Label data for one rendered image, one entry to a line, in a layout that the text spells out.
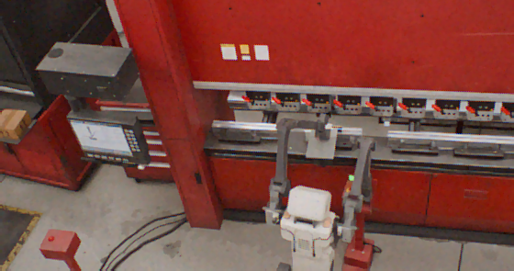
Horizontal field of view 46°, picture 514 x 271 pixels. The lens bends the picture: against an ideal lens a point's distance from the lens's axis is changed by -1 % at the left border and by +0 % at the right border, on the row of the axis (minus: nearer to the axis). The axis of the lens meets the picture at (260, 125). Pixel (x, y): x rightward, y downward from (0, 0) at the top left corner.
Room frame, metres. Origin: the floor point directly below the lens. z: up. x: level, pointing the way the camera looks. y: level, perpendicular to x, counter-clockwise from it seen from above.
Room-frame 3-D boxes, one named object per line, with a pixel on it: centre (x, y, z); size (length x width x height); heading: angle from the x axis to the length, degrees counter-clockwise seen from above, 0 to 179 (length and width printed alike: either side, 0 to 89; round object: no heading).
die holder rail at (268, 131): (3.04, 0.09, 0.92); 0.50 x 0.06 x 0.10; 72
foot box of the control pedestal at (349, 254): (2.42, -0.55, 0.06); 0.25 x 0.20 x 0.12; 152
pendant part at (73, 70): (2.79, 0.92, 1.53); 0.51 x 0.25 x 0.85; 68
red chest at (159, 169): (3.66, 0.89, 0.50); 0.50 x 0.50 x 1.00; 72
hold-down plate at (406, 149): (2.63, -0.99, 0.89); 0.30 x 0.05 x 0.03; 72
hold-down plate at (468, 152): (2.50, -1.37, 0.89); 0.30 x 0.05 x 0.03; 72
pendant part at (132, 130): (2.69, 0.90, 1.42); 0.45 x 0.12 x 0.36; 68
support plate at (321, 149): (2.73, -0.38, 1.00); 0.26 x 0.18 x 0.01; 162
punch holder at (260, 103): (3.00, -0.02, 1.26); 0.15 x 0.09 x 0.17; 72
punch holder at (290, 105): (2.93, -0.21, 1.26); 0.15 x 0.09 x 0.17; 72
